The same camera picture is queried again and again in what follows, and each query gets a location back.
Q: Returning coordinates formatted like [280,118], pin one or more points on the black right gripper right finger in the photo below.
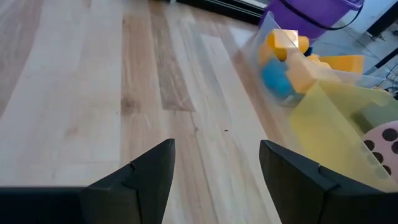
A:
[326,205]

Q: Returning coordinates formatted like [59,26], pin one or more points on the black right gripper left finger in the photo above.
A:
[109,205]

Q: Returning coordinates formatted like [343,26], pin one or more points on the pink foam dice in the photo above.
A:
[384,146]

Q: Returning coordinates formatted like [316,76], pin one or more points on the blue toy block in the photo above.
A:
[276,79]

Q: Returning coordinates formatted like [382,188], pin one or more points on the orange toy block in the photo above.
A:
[345,63]

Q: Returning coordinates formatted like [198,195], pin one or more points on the translucent yellow plastic bin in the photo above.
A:
[326,133]

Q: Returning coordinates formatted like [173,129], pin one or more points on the small clear plastic bin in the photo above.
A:
[267,28]

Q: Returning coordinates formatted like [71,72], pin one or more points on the purple plastic bucket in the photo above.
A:
[304,15]

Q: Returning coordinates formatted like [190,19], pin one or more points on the black table frame rail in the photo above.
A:
[224,7]

